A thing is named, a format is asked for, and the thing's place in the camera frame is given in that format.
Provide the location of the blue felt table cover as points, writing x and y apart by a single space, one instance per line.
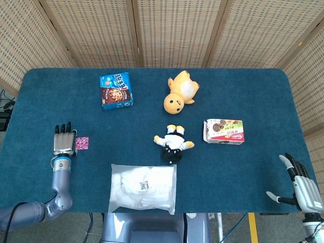
63 101

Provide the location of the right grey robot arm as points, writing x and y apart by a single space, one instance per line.
312 226

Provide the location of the white red biscuit box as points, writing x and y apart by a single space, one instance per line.
225 131

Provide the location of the white metal table leg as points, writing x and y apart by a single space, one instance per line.
220 227

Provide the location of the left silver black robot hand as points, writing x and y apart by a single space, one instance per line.
63 143

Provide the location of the woven rattan folding screen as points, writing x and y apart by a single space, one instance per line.
177 33

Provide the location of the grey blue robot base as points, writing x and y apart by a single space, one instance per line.
152 227

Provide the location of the clear bag with white cloth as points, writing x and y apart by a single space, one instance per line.
141 187

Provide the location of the blue chocolate cookie box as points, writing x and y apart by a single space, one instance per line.
115 88

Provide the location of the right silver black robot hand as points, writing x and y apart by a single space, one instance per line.
308 194

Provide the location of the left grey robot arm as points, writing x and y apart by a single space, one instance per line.
60 182

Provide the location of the pink patterned card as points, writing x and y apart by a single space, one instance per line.
83 143

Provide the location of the yellow plush animal toy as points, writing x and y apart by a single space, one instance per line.
174 101

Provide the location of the black equipment box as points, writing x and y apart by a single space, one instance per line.
3 121

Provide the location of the black white plush toy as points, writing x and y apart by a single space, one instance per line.
173 141

